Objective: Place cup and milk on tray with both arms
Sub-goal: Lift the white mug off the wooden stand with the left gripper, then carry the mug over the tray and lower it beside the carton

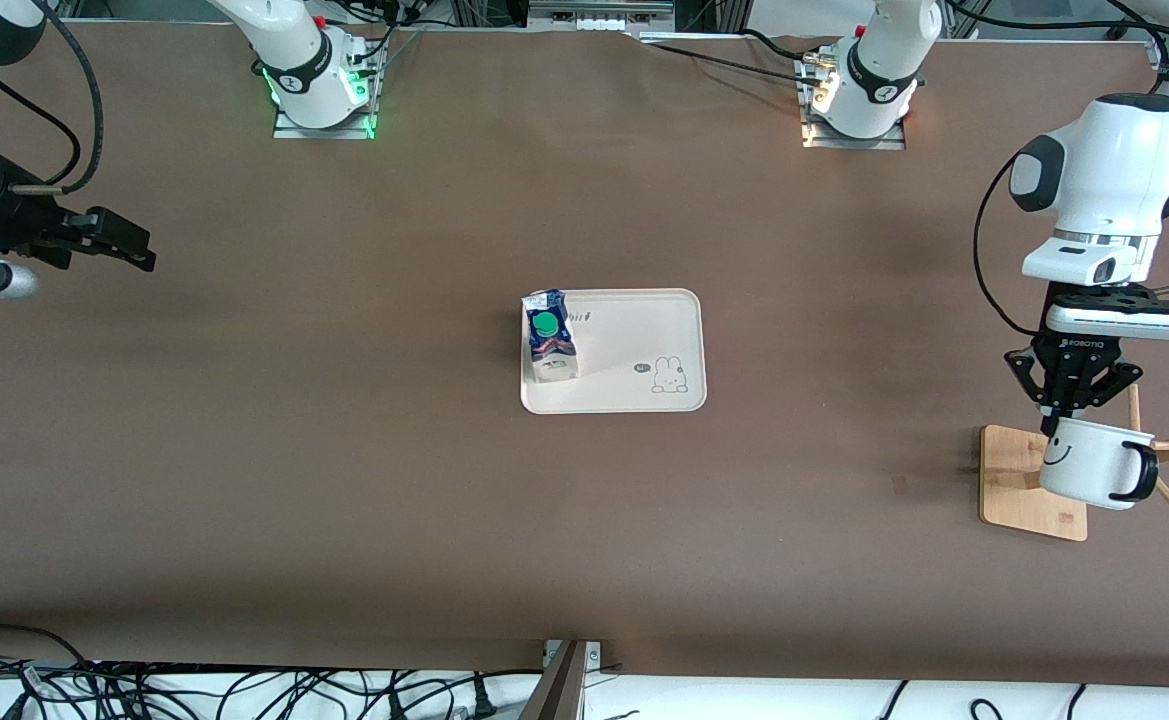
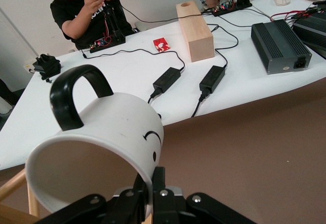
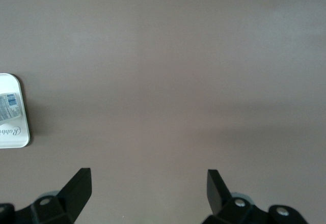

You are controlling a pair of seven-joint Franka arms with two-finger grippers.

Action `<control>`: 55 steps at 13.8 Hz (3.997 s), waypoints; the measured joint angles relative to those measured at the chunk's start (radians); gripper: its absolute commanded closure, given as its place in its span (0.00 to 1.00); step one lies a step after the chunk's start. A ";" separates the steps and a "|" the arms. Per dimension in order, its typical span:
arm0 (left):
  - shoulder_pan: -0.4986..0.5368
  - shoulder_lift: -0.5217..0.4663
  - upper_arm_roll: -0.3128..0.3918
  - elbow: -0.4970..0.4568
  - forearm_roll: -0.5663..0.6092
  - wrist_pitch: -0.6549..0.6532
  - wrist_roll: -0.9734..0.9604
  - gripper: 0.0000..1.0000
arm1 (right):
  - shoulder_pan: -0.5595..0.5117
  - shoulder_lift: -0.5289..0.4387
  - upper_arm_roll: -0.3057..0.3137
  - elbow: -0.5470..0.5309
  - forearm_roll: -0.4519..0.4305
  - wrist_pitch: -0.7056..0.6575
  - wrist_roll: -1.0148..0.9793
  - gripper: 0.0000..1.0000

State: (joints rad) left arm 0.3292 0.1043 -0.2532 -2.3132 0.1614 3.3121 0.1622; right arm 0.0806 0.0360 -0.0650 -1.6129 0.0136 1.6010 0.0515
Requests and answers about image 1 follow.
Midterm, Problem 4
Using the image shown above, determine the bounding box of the white smiley face mug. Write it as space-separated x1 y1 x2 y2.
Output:
1038 417 1160 512

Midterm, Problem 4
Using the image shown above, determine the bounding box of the blue white milk carton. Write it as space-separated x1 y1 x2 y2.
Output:
522 290 581 384

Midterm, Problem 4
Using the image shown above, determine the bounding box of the beige rabbit print tray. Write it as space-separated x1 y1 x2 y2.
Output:
520 289 708 415

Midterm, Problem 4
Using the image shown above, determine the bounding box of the wooden mug stand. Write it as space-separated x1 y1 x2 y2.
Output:
979 385 1169 543

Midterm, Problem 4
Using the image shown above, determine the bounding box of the silver socket strip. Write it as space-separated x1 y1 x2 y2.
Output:
529 0 675 31

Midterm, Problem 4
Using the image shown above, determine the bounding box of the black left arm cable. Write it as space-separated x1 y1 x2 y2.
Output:
974 150 1047 337

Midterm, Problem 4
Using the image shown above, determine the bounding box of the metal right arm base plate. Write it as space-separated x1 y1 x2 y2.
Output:
273 55 379 140

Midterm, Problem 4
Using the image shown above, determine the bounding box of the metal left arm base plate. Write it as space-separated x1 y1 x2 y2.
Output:
797 55 907 151

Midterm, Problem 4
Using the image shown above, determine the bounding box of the black looping floor cable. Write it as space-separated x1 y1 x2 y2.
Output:
0 624 95 683

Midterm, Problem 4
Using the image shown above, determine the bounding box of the black cable on table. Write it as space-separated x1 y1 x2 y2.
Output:
644 28 830 89

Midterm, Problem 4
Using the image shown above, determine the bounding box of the aluminium frame profile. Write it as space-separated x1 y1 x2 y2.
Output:
519 640 605 720

